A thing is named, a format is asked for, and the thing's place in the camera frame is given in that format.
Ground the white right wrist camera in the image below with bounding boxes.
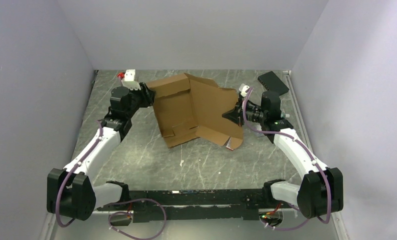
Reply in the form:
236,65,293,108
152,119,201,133
238,83,250,98

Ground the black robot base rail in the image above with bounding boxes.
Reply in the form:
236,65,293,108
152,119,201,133
107,187,286,228

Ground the red white staples box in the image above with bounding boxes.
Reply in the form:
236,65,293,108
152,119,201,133
225,137,235,151

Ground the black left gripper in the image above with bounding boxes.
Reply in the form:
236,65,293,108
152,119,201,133
125,82,157,118

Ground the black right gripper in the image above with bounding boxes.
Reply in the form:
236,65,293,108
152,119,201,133
222,98,267,128

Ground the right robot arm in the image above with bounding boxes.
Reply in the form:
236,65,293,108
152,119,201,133
222,85,344,224

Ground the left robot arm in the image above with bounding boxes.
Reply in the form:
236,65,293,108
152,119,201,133
46,82,156,227

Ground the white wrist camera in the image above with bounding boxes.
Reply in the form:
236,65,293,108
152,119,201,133
238,83,250,98
117,69,141,91

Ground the brown cardboard box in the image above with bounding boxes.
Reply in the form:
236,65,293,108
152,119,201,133
147,73,244,149

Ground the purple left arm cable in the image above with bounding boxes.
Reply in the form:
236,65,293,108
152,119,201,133
54,120,168,240

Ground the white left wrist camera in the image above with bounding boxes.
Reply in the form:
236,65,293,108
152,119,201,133
117,69,141,91

